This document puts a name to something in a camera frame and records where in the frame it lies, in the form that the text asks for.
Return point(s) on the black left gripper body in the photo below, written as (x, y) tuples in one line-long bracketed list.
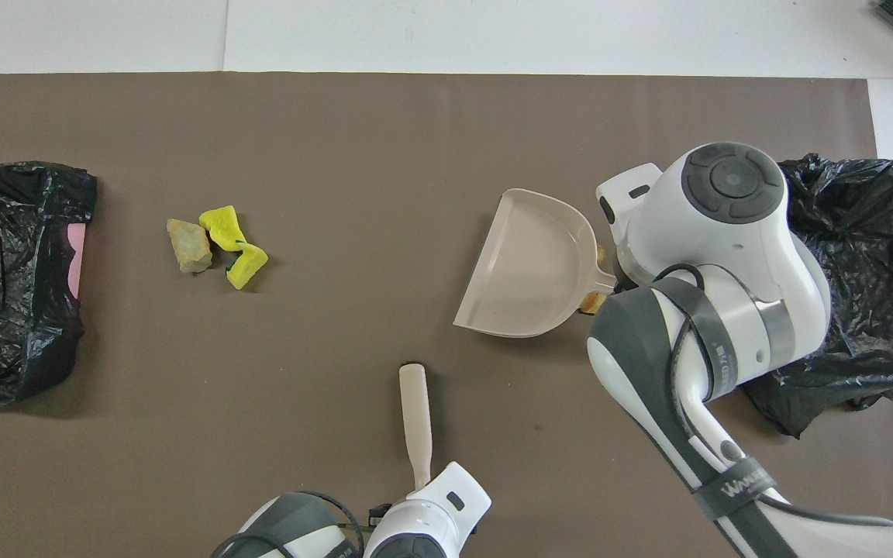
[(381, 515)]

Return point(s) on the beige hand brush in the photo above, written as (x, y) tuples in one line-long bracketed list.
[(415, 411)]

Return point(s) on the yellow sponge piece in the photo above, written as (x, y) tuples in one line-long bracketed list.
[(222, 226), (247, 267)]

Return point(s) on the beige plastic dustpan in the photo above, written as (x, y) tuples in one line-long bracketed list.
[(532, 271)]

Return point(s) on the striped bread piece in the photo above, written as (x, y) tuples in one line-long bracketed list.
[(594, 304)]

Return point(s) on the grey beige foam chunk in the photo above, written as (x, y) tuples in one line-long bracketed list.
[(189, 246)]

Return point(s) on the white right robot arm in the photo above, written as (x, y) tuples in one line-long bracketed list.
[(725, 232)]

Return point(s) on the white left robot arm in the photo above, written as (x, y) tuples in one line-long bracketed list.
[(423, 519)]

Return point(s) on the brown table mat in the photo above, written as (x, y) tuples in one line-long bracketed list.
[(299, 155)]

